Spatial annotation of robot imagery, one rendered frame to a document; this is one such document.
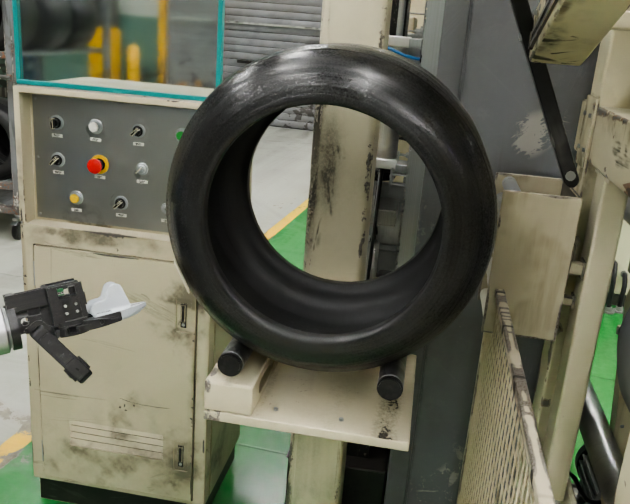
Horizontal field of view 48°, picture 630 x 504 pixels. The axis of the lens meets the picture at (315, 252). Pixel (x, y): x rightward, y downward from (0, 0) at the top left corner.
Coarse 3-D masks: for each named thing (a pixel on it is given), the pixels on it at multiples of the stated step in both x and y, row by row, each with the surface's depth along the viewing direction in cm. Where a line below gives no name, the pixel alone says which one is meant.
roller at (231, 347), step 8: (232, 344) 127; (240, 344) 128; (224, 352) 125; (232, 352) 124; (240, 352) 125; (248, 352) 128; (224, 360) 124; (232, 360) 124; (240, 360) 124; (224, 368) 124; (232, 368) 124; (240, 368) 124
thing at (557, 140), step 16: (512, 0) 128; (528, 16) 128; (528, 32) 129; (528, 64) 132; (544, 64) 130; (544, 80) 131; (544, 96) 132; (544, 112) 132; (560, 128) 133; (560, 144) 133; (560, 160) 134; (576, 176) 135
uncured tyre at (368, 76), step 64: (256, 64) 112; (320, 64) 108; (384, 64) 108; (192, 128) 115; (256, 128) 138; (448, 128) 108; (192, 192) 116; (448, 192) 109; (192, 256) 119; (256, 256) 146; (448, 256) 111; (256, 320) 120; (320, 320) 143; (384, 320) 140; (448, 320) 118
